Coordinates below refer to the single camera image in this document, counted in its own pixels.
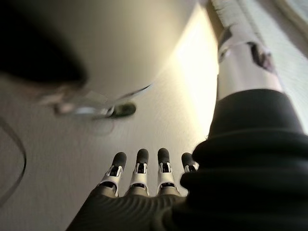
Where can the right dark green robot foot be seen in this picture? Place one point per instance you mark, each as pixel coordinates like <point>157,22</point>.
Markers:
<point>125,110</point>

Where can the right silver robot leg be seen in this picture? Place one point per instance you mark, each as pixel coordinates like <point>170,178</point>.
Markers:
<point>84,111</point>

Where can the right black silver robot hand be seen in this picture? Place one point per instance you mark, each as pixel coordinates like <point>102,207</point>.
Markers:
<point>134,214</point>

